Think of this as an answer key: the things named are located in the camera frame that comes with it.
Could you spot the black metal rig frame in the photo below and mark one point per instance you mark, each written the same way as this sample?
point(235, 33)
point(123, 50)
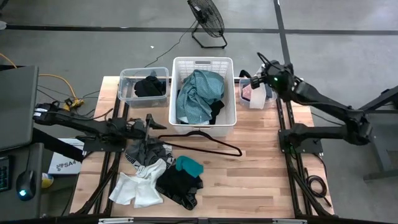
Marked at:
point(233, 221)

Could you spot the black cloth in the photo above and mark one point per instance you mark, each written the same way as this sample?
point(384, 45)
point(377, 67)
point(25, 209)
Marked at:
point(216, 107)

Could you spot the silver metal bracket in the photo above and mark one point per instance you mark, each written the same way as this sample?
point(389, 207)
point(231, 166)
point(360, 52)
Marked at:
point(289, 221)
point(116, 220)

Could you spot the black computer mouse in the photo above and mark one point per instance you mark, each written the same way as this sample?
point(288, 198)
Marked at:
point(26, 185)

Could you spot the teal sock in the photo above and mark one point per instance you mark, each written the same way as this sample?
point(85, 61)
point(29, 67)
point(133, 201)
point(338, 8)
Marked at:
point(189, 165)

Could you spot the black sock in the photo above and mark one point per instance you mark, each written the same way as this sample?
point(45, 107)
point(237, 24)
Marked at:
point(149, 87)

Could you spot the black floor fan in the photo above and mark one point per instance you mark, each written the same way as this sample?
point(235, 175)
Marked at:
point(206, 15)

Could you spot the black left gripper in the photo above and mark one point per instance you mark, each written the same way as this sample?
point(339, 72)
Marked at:
point(135, 128)

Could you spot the white ribbed cloth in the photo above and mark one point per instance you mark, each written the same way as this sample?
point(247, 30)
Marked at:
point(258, 99)

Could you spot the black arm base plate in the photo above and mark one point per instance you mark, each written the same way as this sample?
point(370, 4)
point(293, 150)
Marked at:
point(102, 146)
point(311, 146)

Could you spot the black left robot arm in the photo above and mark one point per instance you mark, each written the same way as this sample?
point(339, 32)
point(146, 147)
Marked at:
point(77, 123)

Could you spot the white cardboard box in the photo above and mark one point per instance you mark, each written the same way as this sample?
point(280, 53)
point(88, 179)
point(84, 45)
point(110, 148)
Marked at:
point(66, 161)

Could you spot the white garment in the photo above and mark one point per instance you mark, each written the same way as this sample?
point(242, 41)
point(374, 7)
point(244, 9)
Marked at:
point(140, 186)

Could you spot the black underwear grey stitched waistband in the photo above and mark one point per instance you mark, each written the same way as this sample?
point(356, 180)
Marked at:
point(186, 202)

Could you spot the grey desk panel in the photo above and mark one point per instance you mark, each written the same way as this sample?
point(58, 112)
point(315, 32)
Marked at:
point(18, 105)

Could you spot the yellow power strip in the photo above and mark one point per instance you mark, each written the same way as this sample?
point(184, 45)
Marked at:
point(74, 103)

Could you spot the green floral patterned shirt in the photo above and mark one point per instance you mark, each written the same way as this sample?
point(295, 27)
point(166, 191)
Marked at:
point(199, 93)

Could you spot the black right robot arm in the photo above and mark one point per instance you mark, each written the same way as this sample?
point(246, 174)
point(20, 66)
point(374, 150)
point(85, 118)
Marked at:
point(326, 102)

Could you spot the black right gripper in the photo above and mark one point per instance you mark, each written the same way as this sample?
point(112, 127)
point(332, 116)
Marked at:
point(280, 81)

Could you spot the pink cloth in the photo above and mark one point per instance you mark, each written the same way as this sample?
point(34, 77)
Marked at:
point(248, 92)

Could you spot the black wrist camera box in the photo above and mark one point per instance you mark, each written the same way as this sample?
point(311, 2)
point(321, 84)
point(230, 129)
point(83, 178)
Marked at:
point(254, 82)

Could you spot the yellow ball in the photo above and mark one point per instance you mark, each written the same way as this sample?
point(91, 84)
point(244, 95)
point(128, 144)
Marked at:
point(46, 180)

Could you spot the clear plastic bin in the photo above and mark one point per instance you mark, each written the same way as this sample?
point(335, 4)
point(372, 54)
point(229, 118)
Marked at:
point(272, 100)
point(124, 93)

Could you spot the black keyboard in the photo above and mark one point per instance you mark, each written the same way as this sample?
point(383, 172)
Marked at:
point(4, 174)

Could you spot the dark grey desk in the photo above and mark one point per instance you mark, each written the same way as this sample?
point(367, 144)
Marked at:
point(12, 208)

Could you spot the white perforated laundry basket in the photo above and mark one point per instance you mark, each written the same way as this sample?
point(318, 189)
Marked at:
point(186, 65)

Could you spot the black velvet clothes hanger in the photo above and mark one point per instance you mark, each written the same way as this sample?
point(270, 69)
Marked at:
point(199, 134)

